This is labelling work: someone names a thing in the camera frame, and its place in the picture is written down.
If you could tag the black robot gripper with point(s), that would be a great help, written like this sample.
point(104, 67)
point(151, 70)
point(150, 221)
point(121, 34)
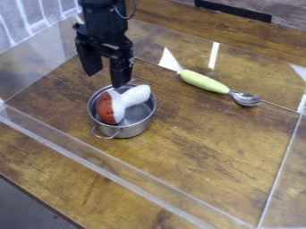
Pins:
point(103, 28)

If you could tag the red and white plush mushroom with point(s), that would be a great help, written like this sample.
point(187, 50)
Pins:
point(111, 103)

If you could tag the small silver metal pot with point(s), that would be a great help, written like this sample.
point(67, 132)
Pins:
point(135, 121)

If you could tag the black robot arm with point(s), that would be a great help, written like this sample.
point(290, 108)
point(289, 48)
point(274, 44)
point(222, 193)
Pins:
point(107, 50)

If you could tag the black bar at back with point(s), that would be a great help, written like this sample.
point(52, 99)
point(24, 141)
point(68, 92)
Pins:
point(252, 15)

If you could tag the green handled metal spoon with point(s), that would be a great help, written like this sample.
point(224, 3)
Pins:
point(208, 84)

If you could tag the clear acrylic enclosure wall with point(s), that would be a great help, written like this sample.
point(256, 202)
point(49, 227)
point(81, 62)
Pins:
point(216, 165)

